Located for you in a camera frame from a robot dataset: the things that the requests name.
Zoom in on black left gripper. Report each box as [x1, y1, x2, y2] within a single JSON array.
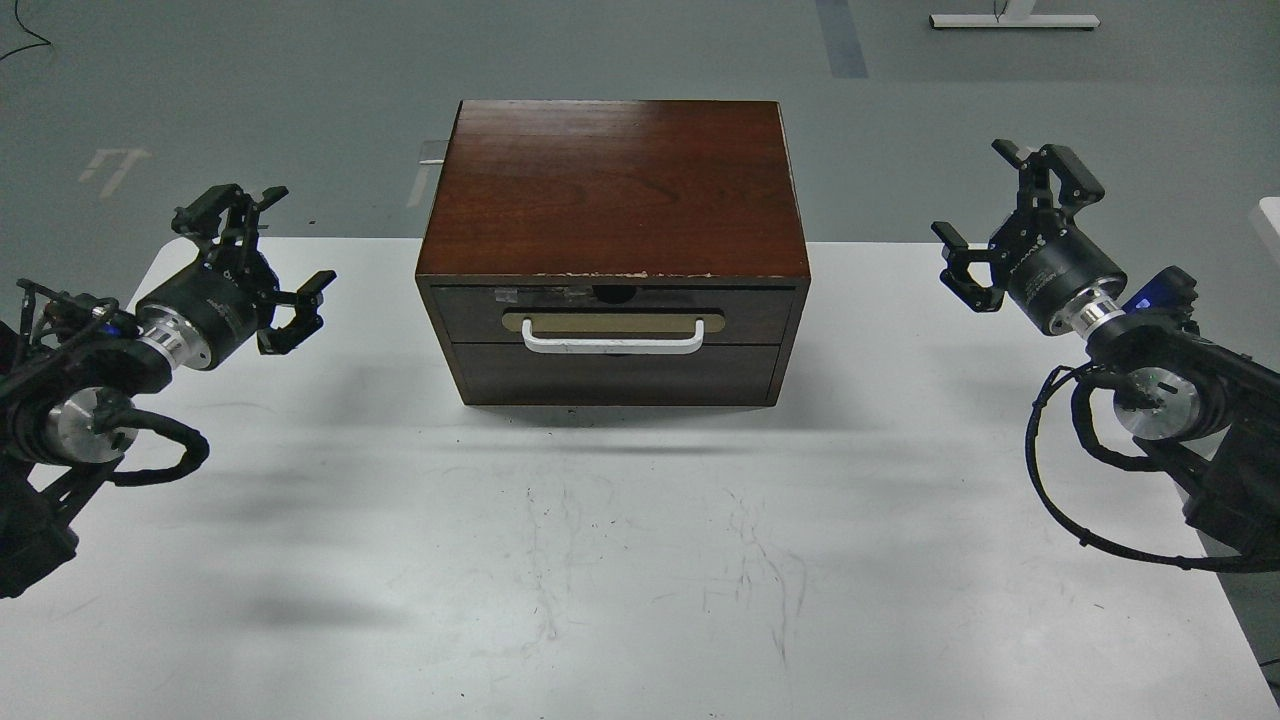
[[136, 184, 338, 372]]

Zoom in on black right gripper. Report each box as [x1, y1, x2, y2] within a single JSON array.
[[931, 138, 1128, 336]]

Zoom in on wooden drawer with white handle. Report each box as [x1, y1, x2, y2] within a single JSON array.
[[426, 284, 796, 345]]

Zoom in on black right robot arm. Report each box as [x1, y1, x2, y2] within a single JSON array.
[[931, 138, 1279, 574]]

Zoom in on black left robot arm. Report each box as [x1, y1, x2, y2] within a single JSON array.
[[1, 184, 337, 598]]

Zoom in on dark wooden drawer cabinet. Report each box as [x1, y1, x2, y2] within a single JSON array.
[[415, 100, 812, 407]]

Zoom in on black cable on floor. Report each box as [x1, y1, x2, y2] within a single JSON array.
[[0, 0, 52, 61]]

